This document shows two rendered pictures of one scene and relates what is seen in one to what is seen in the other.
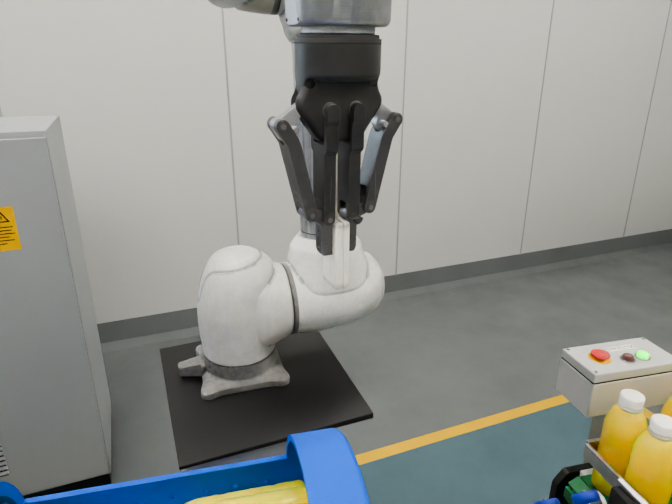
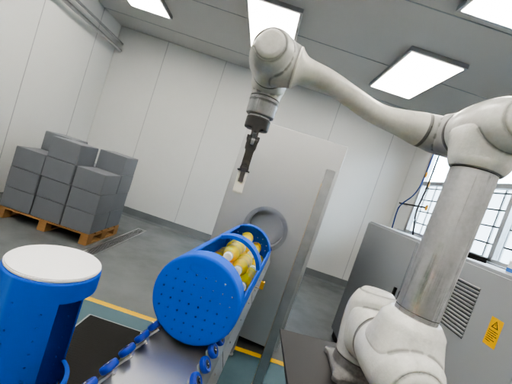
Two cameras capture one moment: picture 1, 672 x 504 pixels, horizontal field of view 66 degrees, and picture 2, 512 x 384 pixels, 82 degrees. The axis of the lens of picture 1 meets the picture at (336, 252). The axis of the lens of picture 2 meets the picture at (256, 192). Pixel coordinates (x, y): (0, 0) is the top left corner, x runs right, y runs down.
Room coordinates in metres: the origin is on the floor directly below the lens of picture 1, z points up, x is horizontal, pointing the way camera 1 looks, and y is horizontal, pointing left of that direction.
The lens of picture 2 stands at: (0.88, -0.82, 1.51)
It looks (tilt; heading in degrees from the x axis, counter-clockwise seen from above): 3 degrees down; 112
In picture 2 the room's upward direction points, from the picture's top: 19 degrees clockwise
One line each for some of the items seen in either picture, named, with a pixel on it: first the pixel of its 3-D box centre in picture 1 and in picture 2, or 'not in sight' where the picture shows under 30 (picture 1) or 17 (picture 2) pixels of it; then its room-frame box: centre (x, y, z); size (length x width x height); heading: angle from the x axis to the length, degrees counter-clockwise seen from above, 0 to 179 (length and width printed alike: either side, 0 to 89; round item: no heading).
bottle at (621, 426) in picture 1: (620, 445); not in sight; (0.77, -0.52, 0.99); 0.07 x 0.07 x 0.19
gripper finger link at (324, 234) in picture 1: (315, 230); not in sight; (0.48, 0.02, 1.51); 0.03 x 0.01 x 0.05; 117
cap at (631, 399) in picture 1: (631, 400); not in sight; (0.77, -0.52, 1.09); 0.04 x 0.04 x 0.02
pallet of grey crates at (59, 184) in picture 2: not in sight; (73, 184); (-2.88, 2.01, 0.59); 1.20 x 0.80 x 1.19; 22
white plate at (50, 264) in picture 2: not in sight; (56, 262); (0.01, -0.14, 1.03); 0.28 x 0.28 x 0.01
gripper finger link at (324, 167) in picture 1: (324, 164); not in sight; (0.48, 0.01, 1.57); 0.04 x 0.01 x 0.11; 27
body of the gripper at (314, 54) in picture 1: (337, 87); (254, 132); (0.48, 0.00, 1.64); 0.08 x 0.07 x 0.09; 117
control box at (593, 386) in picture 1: (616, 375); not in sight; (0.92, -0.58, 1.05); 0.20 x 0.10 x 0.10; 104
